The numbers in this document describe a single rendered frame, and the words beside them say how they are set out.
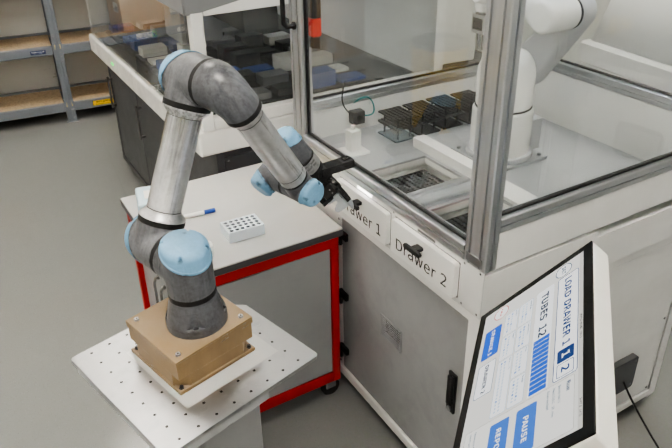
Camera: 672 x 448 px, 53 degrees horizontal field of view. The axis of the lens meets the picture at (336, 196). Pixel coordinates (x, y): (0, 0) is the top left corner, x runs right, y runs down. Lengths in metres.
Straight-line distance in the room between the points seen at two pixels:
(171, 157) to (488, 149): 0.74
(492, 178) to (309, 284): 0.93
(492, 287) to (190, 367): 0.78
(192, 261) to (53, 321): 1.85
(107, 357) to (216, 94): 0.74
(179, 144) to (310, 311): 0.98
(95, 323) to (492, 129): 2.21
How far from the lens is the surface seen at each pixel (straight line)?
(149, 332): 1.73
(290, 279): 2.28
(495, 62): 1.53
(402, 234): 1.96
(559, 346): 1.24
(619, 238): 2.13
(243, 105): 1.54
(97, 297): 3.44
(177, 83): 1.61
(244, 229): 2.21
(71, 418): 2.86
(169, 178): 1.65
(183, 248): 1.59
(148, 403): 1.70
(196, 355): 1.66
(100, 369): 1.83
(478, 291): 1.78
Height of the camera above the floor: 1.92
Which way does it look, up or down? 28 degrees down
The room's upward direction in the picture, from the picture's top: 1 degrees counter-clockwise
